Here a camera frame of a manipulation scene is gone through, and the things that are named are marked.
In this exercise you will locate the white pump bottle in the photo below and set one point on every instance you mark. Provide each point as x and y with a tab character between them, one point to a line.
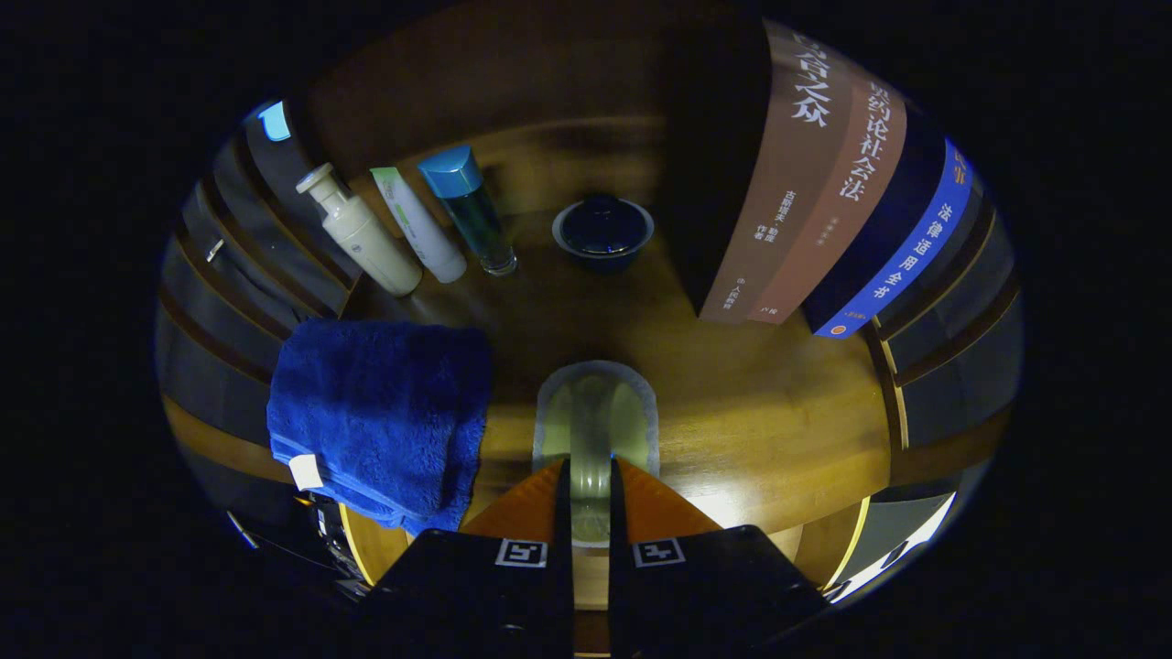
366	243

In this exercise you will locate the blue book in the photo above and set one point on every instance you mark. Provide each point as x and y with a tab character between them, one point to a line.
906	247

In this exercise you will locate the blue folded towel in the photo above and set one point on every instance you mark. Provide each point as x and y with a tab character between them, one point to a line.
385	403

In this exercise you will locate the dark blue lidded teacup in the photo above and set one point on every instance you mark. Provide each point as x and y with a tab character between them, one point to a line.
602	233

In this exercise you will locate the green scrubber with grey base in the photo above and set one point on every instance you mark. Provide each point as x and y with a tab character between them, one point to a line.
595	412

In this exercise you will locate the brown book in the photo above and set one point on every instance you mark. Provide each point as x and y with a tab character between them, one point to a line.
847	201
787	183

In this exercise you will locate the white green tube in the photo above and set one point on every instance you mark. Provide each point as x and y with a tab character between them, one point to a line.
421	229

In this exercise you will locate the wooden cabinet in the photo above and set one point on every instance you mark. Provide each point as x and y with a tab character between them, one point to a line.
513	82

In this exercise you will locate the white clip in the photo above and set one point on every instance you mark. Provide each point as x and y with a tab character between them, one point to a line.
213	250

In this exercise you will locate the wooden countertop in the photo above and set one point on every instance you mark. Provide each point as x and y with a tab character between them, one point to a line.
751	412

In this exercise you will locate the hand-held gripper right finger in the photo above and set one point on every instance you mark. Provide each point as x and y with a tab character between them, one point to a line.
621	595

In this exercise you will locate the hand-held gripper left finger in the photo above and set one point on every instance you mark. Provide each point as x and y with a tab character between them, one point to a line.
563	595

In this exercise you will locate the teal bottle with blue cap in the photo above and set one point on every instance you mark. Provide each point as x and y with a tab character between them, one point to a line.
476	215

